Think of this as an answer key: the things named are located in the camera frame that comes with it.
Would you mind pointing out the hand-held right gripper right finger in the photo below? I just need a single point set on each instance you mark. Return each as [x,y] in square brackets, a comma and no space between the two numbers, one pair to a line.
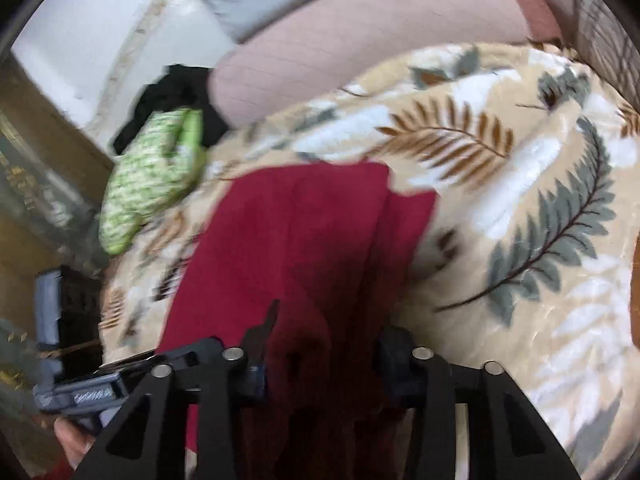
[395,372]

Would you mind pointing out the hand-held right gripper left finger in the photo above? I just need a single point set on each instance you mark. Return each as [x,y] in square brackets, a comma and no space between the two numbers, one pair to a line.
[257,381]

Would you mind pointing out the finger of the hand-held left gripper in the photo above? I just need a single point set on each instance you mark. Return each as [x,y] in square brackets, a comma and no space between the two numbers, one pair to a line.
[262,332]

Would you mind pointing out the dark red fleece sweater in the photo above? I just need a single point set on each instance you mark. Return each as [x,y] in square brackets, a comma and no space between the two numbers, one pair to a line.
[310,240]

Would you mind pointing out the person's left hand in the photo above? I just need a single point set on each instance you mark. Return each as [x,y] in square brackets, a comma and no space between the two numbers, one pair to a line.
[75,440]

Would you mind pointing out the beige leaf-print blanket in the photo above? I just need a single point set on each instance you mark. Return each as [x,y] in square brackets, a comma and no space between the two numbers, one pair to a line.
[525,240]

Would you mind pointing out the green checkered pillow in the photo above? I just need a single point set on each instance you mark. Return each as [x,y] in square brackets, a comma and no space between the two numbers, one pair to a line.
[150,180]

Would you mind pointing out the wooden glass-front cabinet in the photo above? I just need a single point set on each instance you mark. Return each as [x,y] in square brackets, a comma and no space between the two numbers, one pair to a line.
[35,170]

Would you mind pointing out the black cloth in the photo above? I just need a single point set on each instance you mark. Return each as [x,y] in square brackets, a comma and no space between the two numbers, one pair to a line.
[170,90]

